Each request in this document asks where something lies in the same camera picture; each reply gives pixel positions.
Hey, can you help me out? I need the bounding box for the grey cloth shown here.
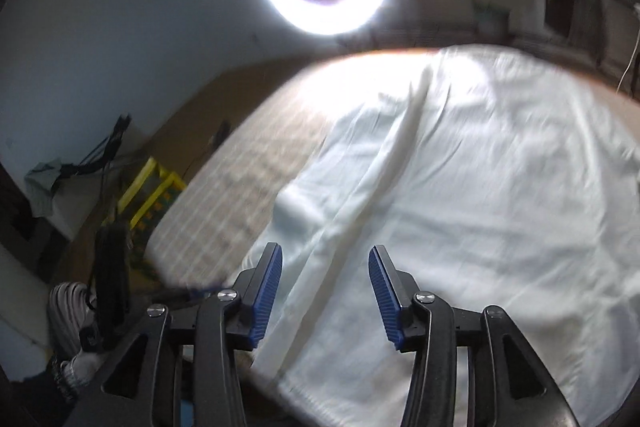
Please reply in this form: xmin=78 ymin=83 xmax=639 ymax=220
xmin=25 ymin=161 xmax=63 ymax=218

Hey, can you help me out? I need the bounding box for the white shirt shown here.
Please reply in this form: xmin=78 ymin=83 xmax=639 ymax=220
xmin=240 ymin=44 xmax=640 ymax=423

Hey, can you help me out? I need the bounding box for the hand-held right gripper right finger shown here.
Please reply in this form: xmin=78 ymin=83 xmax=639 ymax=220
xmin=368 ymin=245 xmax=581 ymax=427

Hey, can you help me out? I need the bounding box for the checkered bed blanket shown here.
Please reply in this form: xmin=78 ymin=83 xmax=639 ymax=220
xmin=147 ymin=47 xmax=640 ymax=293

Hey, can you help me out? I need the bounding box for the white cable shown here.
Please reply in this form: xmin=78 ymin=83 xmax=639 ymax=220
xmin=617 ymin=4 xmax=640 ymax=95

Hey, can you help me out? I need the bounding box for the person's striped clothing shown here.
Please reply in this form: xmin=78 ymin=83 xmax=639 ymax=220
xmin=47 ymin=282 xmax=96 ymax=360

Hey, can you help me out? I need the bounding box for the black tripod stand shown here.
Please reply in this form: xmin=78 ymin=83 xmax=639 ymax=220
xmin=55 ymin=113 xmax=133 ymax=188

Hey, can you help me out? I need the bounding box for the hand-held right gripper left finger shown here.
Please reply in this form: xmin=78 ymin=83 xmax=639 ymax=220
xmin=65 ymin=243 xmax=284 ymax=427

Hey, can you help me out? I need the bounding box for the potted plant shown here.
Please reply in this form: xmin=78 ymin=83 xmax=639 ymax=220
xmin=472 ymin=0 xmax=508 ymax=35

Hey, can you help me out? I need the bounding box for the person's left hand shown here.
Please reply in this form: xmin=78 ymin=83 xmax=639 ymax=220
xmin=59 ymin=348 xmax=108 ymax=389

